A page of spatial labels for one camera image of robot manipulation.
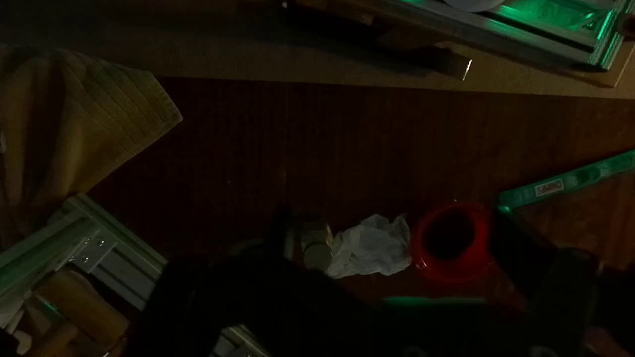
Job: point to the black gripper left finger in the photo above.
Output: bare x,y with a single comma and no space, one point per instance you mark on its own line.
251,303

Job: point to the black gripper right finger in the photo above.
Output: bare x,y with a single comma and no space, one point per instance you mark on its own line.
556,297

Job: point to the red bowl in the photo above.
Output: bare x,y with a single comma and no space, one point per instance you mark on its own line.
453,263

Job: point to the green ruler strip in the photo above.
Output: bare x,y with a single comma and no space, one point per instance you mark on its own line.
568,178

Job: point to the wooden roller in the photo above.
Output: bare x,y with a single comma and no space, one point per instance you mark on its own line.
80,309

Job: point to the wooden base board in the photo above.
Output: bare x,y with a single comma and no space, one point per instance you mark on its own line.
528,75

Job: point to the yellow cloth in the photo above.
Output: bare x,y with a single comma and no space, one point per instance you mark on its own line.
66,131

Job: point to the aluminium profile frame rack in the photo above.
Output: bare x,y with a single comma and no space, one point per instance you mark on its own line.
106,250

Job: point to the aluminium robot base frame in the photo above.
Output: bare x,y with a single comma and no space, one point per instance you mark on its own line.
542,25

